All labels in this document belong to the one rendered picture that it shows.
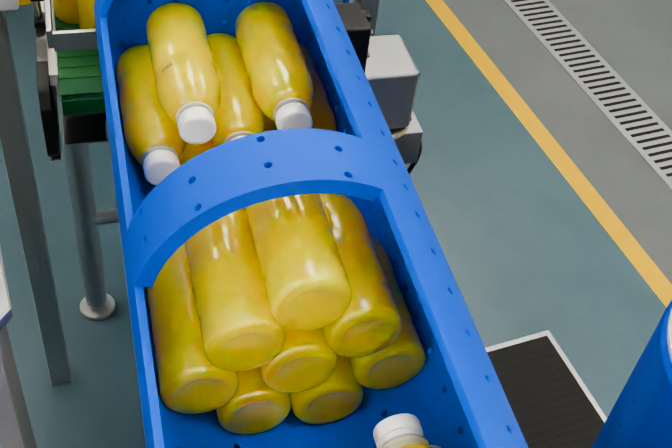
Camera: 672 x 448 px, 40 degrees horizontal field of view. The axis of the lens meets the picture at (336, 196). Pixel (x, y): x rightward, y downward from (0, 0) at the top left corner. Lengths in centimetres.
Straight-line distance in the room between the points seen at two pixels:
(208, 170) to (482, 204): 184
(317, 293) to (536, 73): 238
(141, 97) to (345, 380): 40
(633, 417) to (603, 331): 132
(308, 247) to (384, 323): 10
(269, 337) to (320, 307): 5
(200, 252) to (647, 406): 49
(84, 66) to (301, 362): 73
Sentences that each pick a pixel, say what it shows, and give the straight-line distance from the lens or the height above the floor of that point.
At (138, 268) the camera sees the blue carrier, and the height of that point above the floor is 114.
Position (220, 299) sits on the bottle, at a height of 114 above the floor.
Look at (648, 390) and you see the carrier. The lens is 103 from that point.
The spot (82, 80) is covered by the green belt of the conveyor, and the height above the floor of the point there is 90.
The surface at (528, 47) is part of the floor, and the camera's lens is 321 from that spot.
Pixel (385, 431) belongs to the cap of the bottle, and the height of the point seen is 111.
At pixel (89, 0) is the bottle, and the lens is 142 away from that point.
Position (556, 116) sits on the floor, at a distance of 294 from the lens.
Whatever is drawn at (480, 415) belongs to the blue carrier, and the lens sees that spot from 66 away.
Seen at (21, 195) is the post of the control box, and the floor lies 57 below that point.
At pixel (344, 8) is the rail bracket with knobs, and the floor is 100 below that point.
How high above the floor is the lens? 175
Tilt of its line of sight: 44 degrees down
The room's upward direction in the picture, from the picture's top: 7 degrees clockwise
